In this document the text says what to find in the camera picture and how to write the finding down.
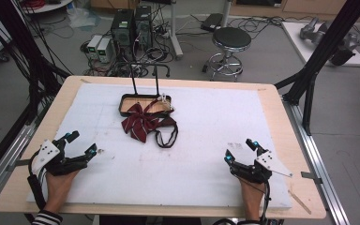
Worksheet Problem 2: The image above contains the black computer tower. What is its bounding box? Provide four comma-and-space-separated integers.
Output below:
133, 5, 154, 52
110, 7, 136, 56

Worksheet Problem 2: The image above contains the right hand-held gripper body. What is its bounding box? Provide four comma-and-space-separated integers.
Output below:
230, 148, 293, 185

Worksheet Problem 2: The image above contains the black metal frame post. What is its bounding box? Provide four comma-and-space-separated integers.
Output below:
0, 0, 73, 126
274, 0, 360, 137

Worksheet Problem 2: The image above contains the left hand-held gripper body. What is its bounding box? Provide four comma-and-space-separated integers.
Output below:
31, 138, 90, 177

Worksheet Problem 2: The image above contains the grey metal bracket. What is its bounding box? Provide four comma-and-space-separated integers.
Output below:
7, 158, 32, 173
300, 171, 323, 186

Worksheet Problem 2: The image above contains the black round stool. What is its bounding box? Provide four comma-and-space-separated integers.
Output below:
202, 26, 253, 83

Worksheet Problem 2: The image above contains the dark red striped bow tie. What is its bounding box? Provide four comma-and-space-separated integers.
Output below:
120, 93, 179, 149

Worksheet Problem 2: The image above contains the flat black box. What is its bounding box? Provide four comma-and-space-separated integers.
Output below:
200, 12, 224, 33

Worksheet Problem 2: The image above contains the person's right hand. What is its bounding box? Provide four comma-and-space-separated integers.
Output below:
239, 179, 266, 221

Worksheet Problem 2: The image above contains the white power supply unit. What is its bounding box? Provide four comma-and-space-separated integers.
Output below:
86, 34, 104, 61
96, 37, 113, 64

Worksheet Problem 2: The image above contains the right hand-held gripper cable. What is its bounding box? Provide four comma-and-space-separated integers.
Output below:
260, 180, 272, 225

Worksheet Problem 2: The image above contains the white foam mat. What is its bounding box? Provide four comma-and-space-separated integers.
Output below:
25, 82, 293, 211

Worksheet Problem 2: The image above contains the white floor board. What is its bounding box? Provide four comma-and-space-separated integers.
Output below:
280, 21, 360, 68

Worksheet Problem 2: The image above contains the clear plastic bag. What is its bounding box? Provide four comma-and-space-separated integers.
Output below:
67, 7, 102, 30

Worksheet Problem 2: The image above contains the black hanger stand with tray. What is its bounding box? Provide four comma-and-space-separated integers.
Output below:
118, 61, 173, 118

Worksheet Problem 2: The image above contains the person's left hand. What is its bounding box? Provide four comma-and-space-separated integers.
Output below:
43, 170, 81, 215

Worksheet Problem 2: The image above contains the white table leg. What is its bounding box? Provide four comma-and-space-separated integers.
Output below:
168, 0, 185, 61

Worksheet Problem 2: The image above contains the aluminium rail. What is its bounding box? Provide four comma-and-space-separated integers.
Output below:
0, 120, 38, 205
281, 95, 352, 225

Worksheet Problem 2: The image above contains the thin wooden stick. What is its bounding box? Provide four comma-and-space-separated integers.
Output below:
287, 189, 313, 216

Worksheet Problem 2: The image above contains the tangle of floor cables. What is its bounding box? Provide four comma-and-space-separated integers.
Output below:
80, 27, 182, 79

